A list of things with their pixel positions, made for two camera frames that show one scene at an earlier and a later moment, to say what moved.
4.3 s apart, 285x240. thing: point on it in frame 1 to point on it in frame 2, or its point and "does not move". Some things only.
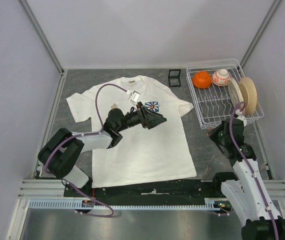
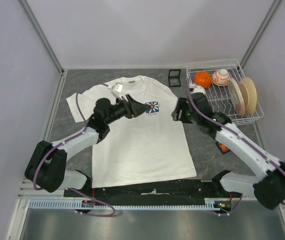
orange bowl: x=201 y=79 does not move
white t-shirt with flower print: x=142 y=154 does not move
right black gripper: x=213 y=135 to x=182 y=104
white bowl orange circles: x=220 y=77 does not move
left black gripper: x=150 y=119 to x=129 y=106
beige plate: x=249 y=93 does not move
